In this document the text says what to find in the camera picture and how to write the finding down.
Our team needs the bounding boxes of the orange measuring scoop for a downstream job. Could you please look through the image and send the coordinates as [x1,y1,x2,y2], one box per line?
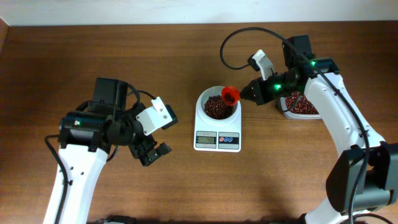
[221,86,241,106]

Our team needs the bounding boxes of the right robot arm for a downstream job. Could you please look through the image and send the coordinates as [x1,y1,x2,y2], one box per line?
[240,35,397,224]

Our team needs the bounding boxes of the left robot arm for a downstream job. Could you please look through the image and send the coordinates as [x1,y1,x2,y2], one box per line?
[44,78,178,223]

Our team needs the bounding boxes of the white bowl on scale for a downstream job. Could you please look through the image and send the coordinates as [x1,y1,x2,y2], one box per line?
[197,86,241,121]

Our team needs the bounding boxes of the white digital kitchen scale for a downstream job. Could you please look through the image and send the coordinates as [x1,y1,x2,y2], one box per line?
[193,100,242,152]

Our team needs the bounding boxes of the red beans in container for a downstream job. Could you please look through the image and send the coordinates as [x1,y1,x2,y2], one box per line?
[285,92,318,114]

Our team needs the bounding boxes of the clear plastic bean container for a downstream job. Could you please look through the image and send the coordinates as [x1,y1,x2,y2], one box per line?
[275,97,321,119]

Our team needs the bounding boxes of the red beans in bowl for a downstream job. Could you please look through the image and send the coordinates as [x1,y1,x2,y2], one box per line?
[204,95,233,119]

